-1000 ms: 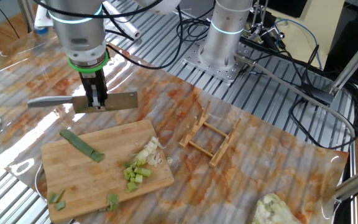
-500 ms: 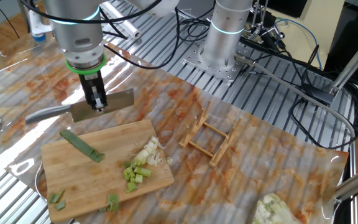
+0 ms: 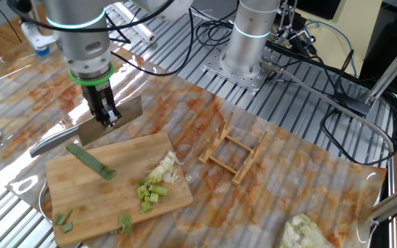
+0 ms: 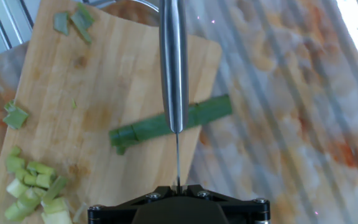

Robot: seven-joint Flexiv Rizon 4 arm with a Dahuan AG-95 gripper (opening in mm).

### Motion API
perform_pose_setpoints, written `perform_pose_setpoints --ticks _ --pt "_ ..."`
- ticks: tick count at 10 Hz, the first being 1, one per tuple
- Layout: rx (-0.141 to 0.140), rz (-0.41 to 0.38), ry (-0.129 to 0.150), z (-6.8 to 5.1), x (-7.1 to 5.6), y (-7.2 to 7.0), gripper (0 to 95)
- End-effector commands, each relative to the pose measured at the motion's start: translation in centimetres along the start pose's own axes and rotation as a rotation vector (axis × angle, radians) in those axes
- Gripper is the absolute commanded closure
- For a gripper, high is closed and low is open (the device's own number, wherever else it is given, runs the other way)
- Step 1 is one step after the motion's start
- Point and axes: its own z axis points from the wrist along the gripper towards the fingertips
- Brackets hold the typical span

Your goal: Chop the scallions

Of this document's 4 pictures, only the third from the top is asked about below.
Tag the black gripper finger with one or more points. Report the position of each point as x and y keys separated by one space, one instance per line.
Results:
x=112 y=115
x=98 y=120

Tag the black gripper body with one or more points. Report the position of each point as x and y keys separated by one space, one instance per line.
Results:
x=98 y=98

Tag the steel cleaver knife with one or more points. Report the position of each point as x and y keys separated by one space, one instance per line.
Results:
x=53 y=139

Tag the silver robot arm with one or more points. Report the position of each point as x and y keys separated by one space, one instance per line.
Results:
x=84 y=41

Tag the plastic bag of chopped scallions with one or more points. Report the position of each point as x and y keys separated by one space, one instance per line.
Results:
x=302 y=234

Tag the long green scallion leaf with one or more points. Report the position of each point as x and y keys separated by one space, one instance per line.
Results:
x=90 y=161

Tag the chopped scallion pieces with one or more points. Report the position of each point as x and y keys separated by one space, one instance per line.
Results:
x=157 y=174

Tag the wooden cutting board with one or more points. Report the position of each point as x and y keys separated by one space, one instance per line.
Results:
x=91 y=199

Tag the wooden peg rack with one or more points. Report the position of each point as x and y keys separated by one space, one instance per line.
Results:
x=219 y=137

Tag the silver robot mounting plate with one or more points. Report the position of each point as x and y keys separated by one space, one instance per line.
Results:
x=250 y=81

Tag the marble pattern plastic mat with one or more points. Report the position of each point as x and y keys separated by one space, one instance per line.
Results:
x=253 y=206

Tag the metal clamp stand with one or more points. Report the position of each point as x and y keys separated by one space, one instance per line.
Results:
x=289 y=31

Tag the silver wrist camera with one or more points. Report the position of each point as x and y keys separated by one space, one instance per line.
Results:
x=38 y=39

